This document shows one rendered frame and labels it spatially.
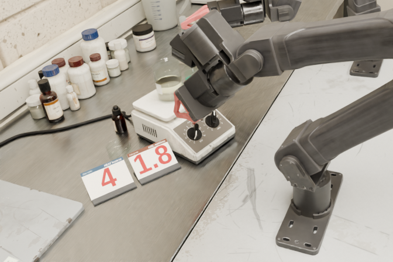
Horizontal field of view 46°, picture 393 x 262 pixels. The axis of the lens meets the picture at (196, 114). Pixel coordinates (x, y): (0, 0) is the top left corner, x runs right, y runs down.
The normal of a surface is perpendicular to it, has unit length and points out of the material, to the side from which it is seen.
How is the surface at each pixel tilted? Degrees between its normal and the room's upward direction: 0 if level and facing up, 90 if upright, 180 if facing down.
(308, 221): 0
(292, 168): 90
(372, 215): 0
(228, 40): 50
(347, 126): 88
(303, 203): 90
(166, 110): 0
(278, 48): 87
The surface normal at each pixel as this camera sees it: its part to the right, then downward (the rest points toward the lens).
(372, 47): -0.57, 0.55
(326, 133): -0.47, 0.41
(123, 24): 0.89, 0.14
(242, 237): -0.13, -0.84
